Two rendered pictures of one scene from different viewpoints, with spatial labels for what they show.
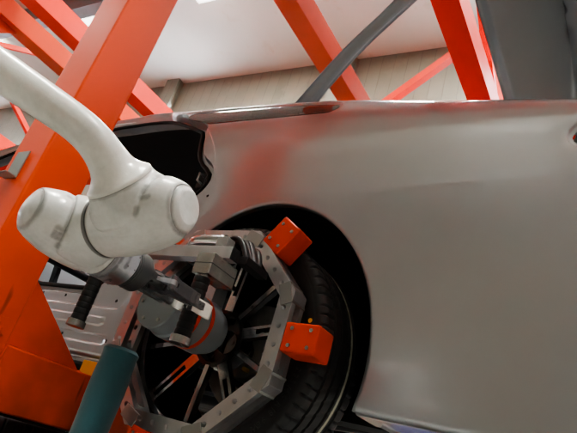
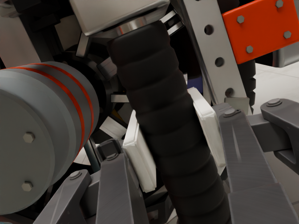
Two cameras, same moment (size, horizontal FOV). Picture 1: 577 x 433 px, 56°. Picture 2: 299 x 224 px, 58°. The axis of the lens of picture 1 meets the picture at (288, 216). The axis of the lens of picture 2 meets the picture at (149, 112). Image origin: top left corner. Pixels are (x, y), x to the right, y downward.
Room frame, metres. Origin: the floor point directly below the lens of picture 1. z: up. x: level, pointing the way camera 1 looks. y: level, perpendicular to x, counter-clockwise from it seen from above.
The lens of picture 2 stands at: (0.99, 0.23, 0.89)
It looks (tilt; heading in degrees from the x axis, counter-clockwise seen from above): 13 degrees down; 330
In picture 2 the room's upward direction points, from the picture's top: 22 degrees counter-clockwise
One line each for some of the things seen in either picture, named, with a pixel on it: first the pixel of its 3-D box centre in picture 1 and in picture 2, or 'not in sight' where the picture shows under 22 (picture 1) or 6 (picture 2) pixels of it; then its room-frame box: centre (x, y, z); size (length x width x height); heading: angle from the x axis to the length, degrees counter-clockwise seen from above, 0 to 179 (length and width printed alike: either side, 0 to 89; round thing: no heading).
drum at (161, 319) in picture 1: (184, 317); (33, 121); (1.36, 0.17, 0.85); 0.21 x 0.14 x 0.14; 143
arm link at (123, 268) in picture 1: (114, 258); not in sight; (0.94, 0.27, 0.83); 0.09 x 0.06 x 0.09; 53
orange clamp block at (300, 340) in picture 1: (306, 343); (253, 28); (1.23, -0.12, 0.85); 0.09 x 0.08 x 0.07; 53
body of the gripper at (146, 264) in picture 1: (142, 275); not in sight; (1.00, 0.23, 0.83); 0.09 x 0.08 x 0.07; 143
